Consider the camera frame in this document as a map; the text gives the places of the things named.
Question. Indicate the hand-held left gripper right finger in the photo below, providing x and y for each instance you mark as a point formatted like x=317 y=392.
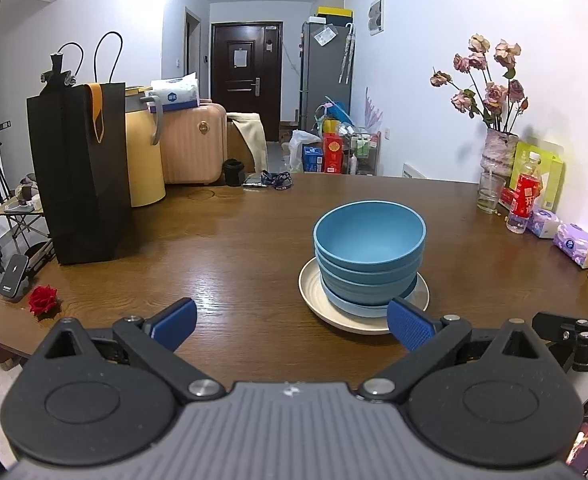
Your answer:
x=411 y=324

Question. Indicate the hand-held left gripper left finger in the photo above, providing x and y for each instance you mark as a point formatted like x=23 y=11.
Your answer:
x=174 y=324

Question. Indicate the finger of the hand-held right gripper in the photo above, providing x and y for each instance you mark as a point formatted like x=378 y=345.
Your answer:
x=556 y=326

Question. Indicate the small blue bowl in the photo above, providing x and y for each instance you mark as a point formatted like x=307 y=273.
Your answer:
x=364 y=276
x=364 y=291

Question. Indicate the large blue bowl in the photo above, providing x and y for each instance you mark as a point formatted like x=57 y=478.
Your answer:
x=369 y=237

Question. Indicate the cream plate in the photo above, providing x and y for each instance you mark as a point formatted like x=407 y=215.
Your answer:
x=314 y=290

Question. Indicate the purple tissue pack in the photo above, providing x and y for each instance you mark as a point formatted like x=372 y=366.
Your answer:
x=576 y=245
x=544 y=222

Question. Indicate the scattered yellow kernels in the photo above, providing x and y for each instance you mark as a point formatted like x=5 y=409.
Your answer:
x=500 y=213

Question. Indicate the red label water bottle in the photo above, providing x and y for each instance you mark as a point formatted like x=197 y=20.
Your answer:
x=523 y=200

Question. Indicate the red artificial rose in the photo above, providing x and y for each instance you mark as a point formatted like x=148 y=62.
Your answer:
x=43 y=300

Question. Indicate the yellow-green box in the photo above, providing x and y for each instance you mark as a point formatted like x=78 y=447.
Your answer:
x=551 y=180

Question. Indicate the small red box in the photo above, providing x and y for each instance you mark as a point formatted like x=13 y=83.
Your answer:
x=507 y=197

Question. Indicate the clear drinking glass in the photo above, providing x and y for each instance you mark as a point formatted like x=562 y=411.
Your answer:
x=490 y=195

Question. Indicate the clear plastic packet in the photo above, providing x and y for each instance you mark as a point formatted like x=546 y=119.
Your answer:
x=254 y=183

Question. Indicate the black cylindrical cup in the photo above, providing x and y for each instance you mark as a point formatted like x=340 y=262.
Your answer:
x=234 y=172

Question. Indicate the black flat device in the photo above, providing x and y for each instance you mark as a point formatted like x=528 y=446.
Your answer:
x=14 y=277

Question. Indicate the black paper bag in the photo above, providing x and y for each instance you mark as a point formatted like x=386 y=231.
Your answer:
x=81 y=175

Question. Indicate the pink suitcase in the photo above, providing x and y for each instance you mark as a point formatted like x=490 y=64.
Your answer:
x=191 y=145

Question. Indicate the tall red gift box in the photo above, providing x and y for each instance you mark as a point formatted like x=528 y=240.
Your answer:
x=332 y=152

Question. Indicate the folding side table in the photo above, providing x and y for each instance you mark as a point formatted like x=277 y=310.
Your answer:
x=21 y=210

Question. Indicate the blue carton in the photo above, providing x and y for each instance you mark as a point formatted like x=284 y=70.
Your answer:
x=313 y=159

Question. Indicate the wooden chair with beige coat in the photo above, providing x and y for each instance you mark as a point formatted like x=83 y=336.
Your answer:
x=254 y=135

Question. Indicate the white plastic bag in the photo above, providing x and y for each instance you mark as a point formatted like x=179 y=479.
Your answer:
x=299 y=142

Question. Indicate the colourful bags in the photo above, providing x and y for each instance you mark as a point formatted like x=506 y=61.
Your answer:
x=331 y=112

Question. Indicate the white tissue pack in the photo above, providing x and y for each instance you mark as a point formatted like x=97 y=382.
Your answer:
x=174 y=92

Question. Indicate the dried rose bouquet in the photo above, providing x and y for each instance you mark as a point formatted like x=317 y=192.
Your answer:
x=494 y=95

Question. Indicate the dark brown door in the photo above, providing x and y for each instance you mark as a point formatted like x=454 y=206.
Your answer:
x=246 y=95

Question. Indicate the grey refrigerator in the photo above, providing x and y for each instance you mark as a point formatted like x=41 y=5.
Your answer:
x=324 y=70

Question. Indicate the paper notice on door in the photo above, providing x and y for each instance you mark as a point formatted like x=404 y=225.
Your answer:
x=240 y=57

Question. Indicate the folded white umbrella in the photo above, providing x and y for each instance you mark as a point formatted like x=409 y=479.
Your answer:
x=346 y=55

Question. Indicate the black clamp device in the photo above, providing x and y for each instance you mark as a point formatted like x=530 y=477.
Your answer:
x=56 y=72

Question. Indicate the purple wall decoration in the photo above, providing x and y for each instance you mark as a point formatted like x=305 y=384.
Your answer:
x=372 y=110

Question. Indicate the framed wall picture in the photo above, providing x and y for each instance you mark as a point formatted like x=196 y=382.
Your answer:
x=376 y=15

